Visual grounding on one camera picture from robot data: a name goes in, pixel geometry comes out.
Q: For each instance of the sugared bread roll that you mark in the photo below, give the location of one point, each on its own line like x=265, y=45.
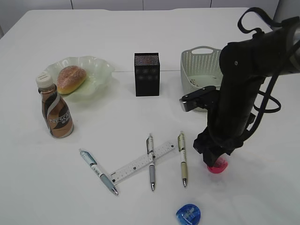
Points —
x=70, y=78

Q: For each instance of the green wavy glass plate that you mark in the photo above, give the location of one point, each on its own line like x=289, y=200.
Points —
x=99, y=75

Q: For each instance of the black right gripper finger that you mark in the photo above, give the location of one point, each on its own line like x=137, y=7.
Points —
x=211, y=154

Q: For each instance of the green plastic woven basket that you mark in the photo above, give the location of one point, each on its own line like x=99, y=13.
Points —
x=201, y=64

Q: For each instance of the pink pencil sharpener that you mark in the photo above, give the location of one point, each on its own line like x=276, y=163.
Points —
x=219, y=166

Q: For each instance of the black mesh pen holder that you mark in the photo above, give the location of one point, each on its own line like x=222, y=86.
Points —
x=147, y=74

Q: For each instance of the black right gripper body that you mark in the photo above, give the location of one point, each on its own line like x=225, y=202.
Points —
x=227, y=120

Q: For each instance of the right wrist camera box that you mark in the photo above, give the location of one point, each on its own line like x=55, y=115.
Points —
x=204, y=98

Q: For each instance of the blue grey ballpoint pen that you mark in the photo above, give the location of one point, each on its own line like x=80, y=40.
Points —
x=88, y=158

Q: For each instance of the clear plastic ruler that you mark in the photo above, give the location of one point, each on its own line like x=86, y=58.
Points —
x=143, y=161

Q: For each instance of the olive green ballpoint pen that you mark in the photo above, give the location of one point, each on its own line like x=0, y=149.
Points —
x=183, y=158

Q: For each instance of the brown Nescafe coffee bottle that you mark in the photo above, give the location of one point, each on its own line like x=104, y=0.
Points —
x=55, y=111

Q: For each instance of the paper ball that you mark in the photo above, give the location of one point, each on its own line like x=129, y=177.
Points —
x=194, y=82

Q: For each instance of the blue pencil sharpener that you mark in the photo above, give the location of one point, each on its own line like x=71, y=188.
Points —
x=188, y=214

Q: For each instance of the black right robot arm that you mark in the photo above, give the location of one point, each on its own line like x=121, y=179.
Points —
x=250, y=70

